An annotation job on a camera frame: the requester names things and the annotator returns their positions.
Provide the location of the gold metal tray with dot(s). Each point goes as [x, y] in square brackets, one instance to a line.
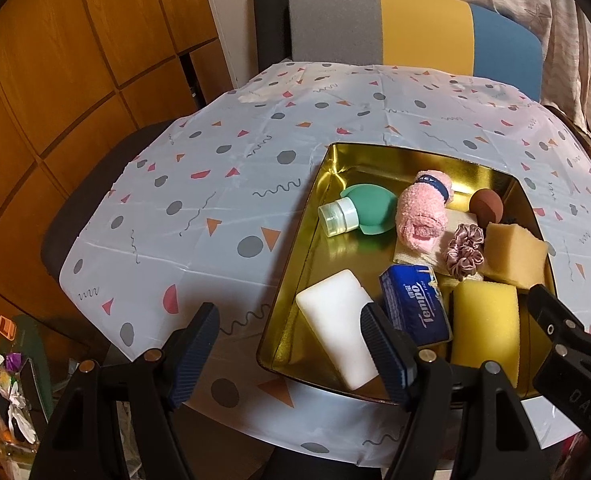
[365, 170]

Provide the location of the black rolled mat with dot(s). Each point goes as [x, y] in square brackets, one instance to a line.
[270, 25]

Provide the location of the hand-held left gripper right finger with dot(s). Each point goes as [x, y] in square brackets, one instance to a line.
[390, 360]

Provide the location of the pink towel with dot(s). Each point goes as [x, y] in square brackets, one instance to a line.
[420, 210]

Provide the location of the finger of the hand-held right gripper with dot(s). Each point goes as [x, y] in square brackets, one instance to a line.
[550, 310]

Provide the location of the white foam sponge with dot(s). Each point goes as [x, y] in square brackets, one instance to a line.
[335, 315]

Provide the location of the blue tissue packet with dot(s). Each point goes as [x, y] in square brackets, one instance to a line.
[413, 300]

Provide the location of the beige cloth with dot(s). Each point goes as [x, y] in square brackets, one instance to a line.
[463, 217]

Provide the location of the grey yellow blue chair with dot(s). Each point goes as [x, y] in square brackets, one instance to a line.
[425, 25]

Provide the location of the brown makeup sponge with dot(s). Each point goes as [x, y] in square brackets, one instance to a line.
[488, 205]

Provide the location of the pink satin scrunchie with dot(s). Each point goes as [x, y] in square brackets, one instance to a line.
[464, 252]

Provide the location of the tan sponge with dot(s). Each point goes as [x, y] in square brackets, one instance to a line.
[515, 257]

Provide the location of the yellow sponge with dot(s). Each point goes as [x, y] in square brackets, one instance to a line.
[485, 325]

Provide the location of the beige patterned curtain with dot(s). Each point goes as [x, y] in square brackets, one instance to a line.
[565, 25]

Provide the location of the pile of crumpled wrappers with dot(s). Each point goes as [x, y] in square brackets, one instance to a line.
[12, 400]

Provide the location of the patterned white tablecloth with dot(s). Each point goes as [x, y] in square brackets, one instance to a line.
[200, 170]

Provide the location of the dark green box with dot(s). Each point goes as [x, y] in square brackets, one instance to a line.
[37, 360]

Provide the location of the green travel bottle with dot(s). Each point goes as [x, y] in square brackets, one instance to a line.
[370, 207]

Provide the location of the wooden wardrobe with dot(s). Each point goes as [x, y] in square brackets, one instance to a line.
[50, 85]

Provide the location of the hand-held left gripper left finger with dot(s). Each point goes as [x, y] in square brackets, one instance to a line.
[195, 355]

